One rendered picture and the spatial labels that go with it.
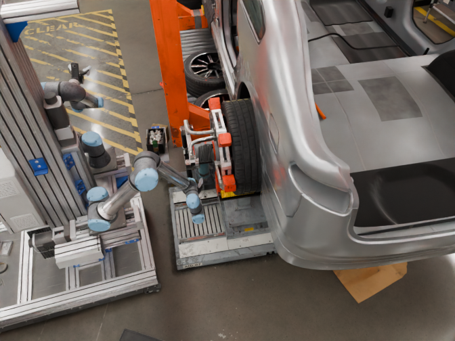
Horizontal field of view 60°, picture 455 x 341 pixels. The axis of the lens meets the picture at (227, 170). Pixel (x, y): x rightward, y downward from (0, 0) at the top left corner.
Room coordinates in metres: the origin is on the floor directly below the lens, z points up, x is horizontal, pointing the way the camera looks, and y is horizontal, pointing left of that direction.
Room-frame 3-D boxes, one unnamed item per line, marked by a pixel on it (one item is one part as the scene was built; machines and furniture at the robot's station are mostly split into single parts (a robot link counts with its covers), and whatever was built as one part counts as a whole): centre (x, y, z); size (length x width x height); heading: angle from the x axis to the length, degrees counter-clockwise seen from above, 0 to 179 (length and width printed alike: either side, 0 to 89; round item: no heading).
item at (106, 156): (1.94, 0.89, 0.87); 0.15 x 0.15 x 0.10
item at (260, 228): (2.01, -0.12, 0.13); 0.50 x 0.36 x 0.10; 9
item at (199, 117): (2.50, 0.04, 0.69); 0.52 x 0.17 x 0.35; 99
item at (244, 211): (2.01, -0.12, 0.32); 0.40 x 0.30 x 0.28; 9
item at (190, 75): (3.61, 0.12, 0.39); 0.66 x 0.66 x 0.24
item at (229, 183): (1.67, -0.01, 0.85); 0.09 x 0.08 x 0.07; 9
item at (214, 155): (1.97, 0.12, 0.85); 0.21 x 0.14 x 0.14; 99
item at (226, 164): (1.98, 0.05, 0.85); 0.54 x 0.07 x 0.54; 9
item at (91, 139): (1.94, 0.89, 0.98); 0.13 x 0.12 x 0.14; 91
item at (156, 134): (2.46, 0.59, 0.51); 0.20 x 0.14 x 0.13; 2
